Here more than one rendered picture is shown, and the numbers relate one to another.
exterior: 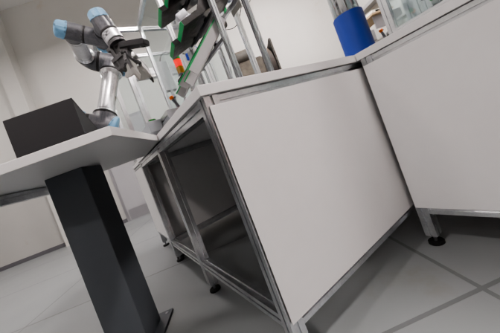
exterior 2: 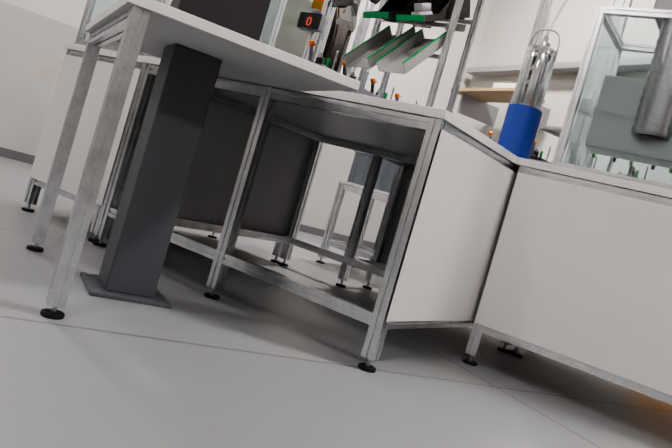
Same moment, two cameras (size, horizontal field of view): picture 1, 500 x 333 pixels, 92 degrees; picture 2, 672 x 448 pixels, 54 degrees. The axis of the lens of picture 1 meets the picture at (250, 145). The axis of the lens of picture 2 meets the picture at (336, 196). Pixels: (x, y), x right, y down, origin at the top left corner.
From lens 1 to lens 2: 1.61 m
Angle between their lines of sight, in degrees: 24
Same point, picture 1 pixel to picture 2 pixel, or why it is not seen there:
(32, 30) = not seen: outside the picture
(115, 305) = (149, 232)
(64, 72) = not seen: outside the picture
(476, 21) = (606, 201)
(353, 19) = (529, 119)
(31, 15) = not seen: outside the picture
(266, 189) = (428, 215)
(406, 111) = (525, 233)
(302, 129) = (463, 189)
